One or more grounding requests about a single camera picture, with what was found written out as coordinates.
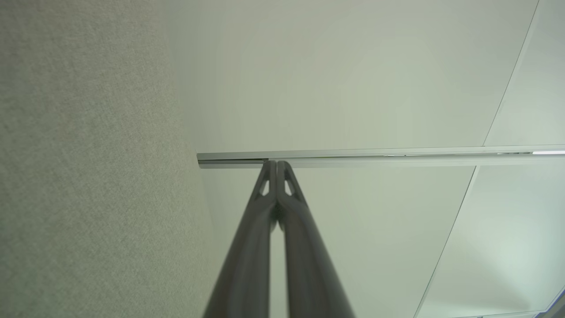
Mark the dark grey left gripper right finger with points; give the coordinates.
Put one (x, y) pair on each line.
(309, 265)

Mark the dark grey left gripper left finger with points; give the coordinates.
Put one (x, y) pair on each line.
(247, 247)

